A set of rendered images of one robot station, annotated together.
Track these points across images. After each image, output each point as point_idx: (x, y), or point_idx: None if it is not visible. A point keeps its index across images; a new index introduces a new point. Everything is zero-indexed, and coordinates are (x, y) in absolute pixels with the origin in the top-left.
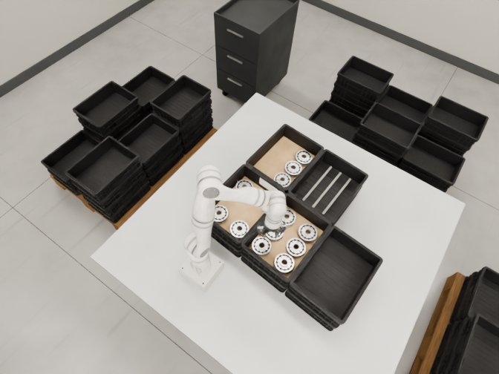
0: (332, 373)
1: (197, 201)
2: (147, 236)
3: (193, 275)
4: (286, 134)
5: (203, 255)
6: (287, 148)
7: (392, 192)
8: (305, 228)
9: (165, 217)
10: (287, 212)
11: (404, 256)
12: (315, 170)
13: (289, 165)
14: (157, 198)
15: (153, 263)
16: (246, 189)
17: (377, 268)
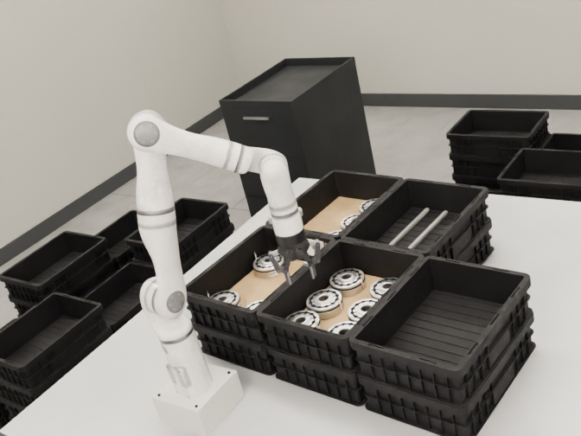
0: None
1: (139, 180)
2: (103, 384)
3: (178, 400)
4: (342, 189)
5: (173, 307)
6: (347, 208)
7: (566, 232)
8: (382, 283)
9: (137, 354)
10: (347, 272)
11: None
12: (400, 220)
13: (347, 220)
14: (125, 333)
15: (111, 417)
16: (208, 136)
17: (520, 287)
